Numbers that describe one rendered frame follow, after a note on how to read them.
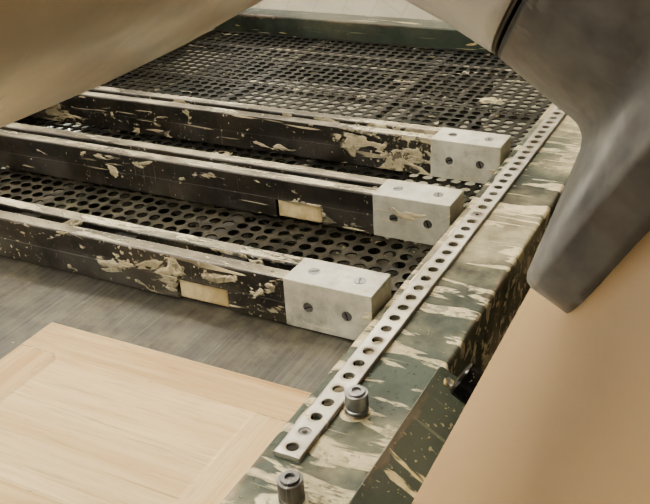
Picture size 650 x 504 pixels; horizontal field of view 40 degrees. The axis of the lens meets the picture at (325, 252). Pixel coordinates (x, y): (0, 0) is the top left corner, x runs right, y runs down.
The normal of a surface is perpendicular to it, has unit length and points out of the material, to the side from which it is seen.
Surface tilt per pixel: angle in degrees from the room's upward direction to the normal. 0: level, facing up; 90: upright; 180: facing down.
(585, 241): 91
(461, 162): 90
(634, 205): 91
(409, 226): 90
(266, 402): 60
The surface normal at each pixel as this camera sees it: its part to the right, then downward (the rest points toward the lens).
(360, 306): -0.46, 0.44
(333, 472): -0.05, -0.88
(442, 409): 0.40, -0.67
